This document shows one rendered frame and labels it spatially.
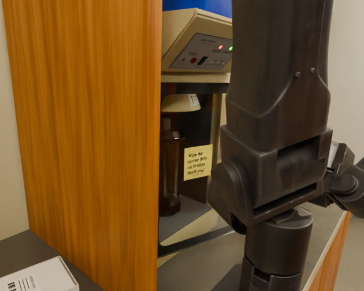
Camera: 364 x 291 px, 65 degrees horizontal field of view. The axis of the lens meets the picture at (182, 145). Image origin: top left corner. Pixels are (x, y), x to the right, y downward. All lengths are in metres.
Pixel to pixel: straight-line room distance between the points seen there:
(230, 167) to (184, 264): 0.57
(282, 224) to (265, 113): 0.11
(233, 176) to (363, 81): 3.32
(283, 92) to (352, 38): 3.37
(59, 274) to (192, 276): 0.30
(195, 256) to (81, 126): 0.45
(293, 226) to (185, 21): 0.35
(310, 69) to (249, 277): 0.20
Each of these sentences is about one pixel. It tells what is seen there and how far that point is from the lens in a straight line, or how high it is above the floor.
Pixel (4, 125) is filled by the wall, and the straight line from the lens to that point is 0.90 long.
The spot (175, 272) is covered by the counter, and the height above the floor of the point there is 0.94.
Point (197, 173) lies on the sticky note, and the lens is 0.66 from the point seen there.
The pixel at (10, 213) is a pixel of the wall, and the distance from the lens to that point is 0.97.
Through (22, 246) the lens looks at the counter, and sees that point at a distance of 0.91.
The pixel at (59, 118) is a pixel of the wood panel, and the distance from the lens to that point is 0.66.
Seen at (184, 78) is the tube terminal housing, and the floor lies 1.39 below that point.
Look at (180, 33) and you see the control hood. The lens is 0.50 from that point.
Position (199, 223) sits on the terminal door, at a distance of 0.72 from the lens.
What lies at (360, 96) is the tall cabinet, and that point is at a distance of 3.53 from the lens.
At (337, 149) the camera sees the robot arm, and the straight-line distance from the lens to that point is 0.63.
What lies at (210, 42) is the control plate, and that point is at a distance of 0.57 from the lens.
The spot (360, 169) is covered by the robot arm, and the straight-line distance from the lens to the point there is 0.57.
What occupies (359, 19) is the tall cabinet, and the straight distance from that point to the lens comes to 3.57.
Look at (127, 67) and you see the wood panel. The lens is 0.47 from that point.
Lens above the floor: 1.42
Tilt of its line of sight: 16 degrees down
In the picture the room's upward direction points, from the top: 2 degrees clockwise
